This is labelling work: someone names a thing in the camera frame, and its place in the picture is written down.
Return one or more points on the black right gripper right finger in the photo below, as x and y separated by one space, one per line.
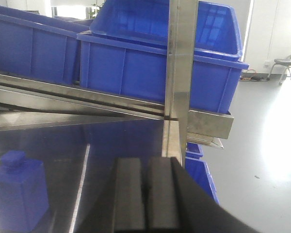
176 204

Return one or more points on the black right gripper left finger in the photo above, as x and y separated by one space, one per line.
129 210

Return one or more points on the blue bottle-shaped part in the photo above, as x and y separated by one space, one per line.
23 192

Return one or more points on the blue bin lower shelf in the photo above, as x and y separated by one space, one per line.
199 170

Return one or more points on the stainless steel shelf rack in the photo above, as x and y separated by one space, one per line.
181 124

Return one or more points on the blue plastic bin right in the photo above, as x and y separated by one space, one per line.
139 71

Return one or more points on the blue plastic bin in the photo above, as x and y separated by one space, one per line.
139 71
39 47

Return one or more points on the tilted blue bin on top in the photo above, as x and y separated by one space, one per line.
145 22

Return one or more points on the office chair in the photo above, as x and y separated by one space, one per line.
286 63

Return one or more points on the blue plastic bin left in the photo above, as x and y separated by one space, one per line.
39 47

